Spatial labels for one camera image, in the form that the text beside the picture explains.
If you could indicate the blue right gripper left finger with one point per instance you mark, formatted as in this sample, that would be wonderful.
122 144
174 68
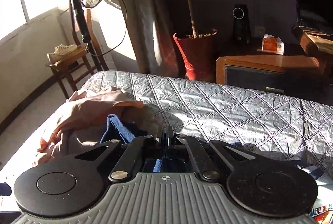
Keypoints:
160 136

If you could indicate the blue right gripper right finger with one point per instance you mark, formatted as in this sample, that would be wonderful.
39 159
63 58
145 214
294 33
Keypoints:
171 138

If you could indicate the blue and white printed shirt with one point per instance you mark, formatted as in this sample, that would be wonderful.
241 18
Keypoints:
321 211

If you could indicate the pink garment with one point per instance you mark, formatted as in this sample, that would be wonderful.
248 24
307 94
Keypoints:
79 123

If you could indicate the red plant pot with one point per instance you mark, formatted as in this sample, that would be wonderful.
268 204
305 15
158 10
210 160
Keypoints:
197 54

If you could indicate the wooden chair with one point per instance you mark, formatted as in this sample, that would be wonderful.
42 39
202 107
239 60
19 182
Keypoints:
74 66

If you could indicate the grey quilted bed cover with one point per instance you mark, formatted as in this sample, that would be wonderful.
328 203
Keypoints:
274 125

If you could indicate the white sneaker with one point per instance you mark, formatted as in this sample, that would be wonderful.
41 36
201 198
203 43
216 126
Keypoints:
60 51

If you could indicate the orange tissue pack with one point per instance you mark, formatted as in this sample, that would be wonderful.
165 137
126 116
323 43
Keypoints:
271 44

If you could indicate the wooden side cabinet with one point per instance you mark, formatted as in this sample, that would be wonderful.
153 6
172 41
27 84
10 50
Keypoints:
294 76

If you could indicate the grey curtain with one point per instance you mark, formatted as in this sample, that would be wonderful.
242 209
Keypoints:
149 29

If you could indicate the black speaker with ring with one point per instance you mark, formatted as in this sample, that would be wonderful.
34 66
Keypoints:
241 31

